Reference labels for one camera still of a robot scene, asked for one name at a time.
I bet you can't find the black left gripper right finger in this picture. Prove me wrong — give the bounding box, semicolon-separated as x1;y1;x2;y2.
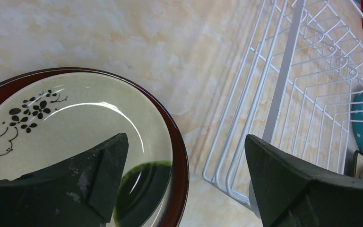
245;134;363;227

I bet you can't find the white wire dish rack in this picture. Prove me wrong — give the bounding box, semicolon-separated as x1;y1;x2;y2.
202;0;363;216

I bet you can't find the cream bowl with brown rim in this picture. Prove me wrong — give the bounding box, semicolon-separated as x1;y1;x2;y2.
0;68;189;227

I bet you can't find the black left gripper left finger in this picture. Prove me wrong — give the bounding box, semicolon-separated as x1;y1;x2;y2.
0;133;129;227

